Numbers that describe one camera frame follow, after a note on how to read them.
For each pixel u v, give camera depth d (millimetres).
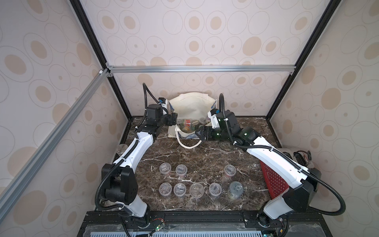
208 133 637
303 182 410
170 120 753
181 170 856
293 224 724
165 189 783
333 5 674
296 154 779
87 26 729
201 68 933
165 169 856
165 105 741
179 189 779
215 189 786
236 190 761
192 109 1037
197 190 781
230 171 850
